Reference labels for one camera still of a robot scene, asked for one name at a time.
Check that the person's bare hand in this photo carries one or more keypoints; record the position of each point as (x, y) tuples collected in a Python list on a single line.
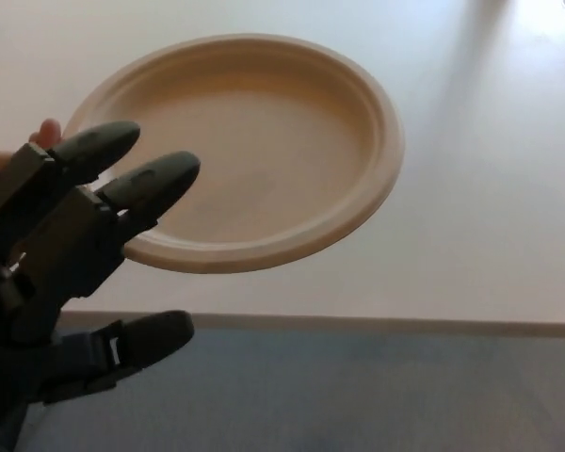
[(49, 132)]

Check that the beige round paper plate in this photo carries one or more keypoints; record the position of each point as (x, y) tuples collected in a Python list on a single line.
[(273, 141)]

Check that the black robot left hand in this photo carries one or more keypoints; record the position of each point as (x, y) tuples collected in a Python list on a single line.
[(66, 235)]

